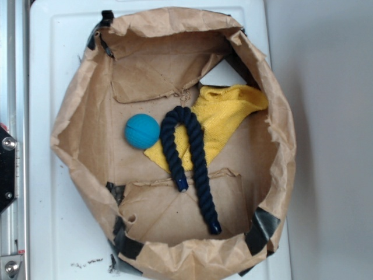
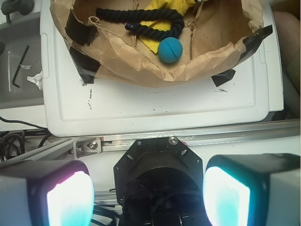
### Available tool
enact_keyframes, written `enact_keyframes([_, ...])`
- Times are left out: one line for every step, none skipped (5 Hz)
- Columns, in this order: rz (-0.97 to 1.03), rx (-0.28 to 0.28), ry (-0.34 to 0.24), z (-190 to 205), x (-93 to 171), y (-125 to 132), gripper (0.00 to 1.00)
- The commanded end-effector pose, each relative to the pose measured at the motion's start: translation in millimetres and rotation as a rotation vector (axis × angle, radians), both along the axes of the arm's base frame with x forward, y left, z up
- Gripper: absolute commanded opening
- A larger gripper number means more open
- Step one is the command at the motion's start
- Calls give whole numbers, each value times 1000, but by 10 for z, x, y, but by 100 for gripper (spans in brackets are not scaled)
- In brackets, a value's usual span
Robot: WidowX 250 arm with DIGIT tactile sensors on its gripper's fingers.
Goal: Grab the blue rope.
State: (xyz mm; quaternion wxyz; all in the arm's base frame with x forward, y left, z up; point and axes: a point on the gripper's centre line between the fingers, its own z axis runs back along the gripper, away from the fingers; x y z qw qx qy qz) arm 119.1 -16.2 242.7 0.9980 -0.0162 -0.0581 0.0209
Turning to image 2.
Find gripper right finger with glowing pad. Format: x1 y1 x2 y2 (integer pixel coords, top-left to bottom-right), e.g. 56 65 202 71
203 153 301 226

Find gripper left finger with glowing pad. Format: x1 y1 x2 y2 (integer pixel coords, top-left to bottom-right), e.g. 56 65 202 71
0 160 95 226

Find grey plastic tray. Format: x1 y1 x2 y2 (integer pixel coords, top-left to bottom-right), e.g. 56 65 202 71
0 12 44 109

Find crumpled white paper scrap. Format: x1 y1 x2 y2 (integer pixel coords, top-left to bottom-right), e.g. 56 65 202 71
26 71 43 91

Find black hex key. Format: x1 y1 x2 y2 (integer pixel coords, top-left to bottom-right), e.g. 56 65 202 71
12 45 30 88

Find brown crumpled paper bag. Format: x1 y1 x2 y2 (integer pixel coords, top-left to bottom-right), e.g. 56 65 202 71
50 0 273 88

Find blue dimpled rubber ball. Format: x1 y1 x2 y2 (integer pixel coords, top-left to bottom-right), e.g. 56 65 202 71
158 37 183 63

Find yellow cloth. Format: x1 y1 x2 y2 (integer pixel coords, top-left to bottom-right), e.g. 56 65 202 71
140 0 196 54

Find aluminium extrusion rail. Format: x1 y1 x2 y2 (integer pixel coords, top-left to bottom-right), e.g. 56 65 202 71
0 119 301 162

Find black cables on floor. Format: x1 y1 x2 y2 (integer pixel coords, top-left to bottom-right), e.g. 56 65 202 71
0 115 56 162

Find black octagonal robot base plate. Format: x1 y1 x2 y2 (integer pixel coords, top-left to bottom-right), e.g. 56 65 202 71
113 137 203 207

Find dark blue braided rope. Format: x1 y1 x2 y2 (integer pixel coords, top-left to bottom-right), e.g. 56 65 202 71
95 7 185 39

